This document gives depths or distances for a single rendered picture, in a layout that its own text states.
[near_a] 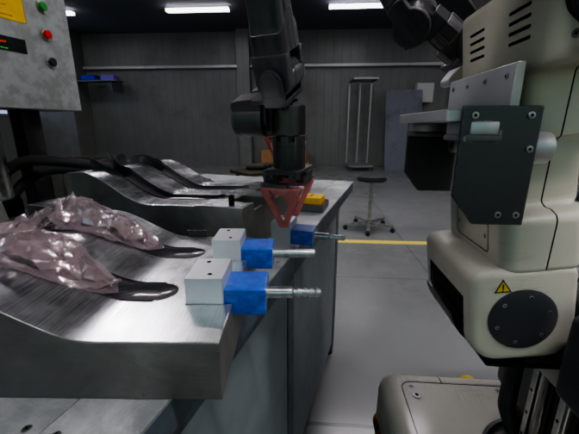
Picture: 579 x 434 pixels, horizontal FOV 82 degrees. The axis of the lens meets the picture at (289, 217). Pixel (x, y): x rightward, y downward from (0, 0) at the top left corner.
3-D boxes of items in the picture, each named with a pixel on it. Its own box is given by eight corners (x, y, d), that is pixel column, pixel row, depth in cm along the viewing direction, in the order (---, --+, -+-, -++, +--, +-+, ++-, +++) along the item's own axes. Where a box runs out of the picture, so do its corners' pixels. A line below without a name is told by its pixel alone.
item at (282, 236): (345, 247, 62) (347, 220, 60) (342, 257, 57) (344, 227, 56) (279, 241, 65) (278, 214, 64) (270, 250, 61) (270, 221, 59)
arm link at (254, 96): (277, 71, 47) (298, 54, 53) (209, 76, 51) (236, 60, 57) (290, 148, 54) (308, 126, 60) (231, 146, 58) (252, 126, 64)
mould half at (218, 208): (290, 220, 80) (290, 164, 77) (244, 259, 56) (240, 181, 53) (124, 205, 95) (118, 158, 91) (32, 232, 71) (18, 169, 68)
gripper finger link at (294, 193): (260, 230, 56) (258, 175, 54) (273, 218, 63) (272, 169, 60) (299, 232, 55) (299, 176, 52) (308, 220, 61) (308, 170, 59)
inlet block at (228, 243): (313, 264, 47) (314, 228, 46) (315, 280, 43) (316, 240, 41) (221, 263, 48) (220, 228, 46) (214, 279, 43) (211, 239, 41)
